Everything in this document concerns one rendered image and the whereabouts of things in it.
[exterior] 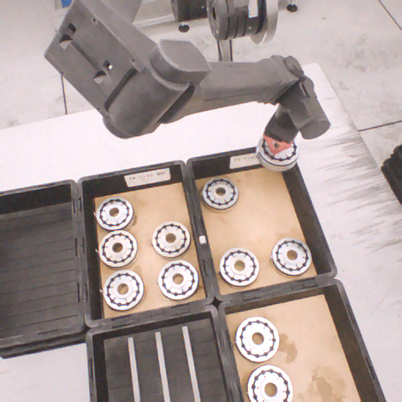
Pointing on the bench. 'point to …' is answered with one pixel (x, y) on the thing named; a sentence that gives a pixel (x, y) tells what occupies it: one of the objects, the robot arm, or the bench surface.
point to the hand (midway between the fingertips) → (278, 144)
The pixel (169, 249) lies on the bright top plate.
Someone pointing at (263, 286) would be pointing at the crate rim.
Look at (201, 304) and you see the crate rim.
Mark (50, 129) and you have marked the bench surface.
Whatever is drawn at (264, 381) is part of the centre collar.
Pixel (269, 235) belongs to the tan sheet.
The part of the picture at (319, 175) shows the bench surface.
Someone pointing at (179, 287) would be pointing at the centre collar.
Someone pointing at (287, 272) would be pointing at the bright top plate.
